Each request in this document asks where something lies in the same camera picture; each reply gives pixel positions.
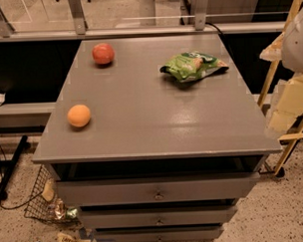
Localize green rice chip bag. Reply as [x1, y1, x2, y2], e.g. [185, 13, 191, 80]
[159, 52, 228, 83]

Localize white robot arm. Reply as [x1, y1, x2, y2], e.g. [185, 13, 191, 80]
[281, 7, 303, 73]

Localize shiny snack bag in basket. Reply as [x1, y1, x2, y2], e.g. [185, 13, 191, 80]
[48, 199, 77, 221]

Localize grey drawer cabinet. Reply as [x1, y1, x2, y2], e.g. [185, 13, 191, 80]
[34, 34, 280, 236]

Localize orange fruit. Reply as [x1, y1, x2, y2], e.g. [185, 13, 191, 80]
[68, 105, 91, 127]

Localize red apple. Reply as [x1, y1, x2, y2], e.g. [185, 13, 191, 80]
[92, 43, 115, 65]

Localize top grey drawer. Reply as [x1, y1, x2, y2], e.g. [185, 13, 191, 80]
[57, 172, 259, 206]

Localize grey drawer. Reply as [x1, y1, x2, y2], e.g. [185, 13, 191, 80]
[57, 172, 259, 206]
[79, 206, 237, 229]
[95, 226, 223, 242]

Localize middle grey drawer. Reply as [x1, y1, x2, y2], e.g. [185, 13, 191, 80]
[79, 206, 237, 229]

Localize bottom grey drawer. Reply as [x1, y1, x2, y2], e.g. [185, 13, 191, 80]
[95, 226, 223, 242]

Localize black stand leg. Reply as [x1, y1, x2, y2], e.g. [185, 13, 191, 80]
[0, 135, 28, 200]

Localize black cable behind table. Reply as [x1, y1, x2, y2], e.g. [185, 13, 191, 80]
[206, 21, 237, 64]

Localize black wire basket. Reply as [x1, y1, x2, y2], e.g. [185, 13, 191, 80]
[24, 165, 77, 224]

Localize metal railing frame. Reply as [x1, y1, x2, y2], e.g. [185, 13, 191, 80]
[0, 0, 284, 42]

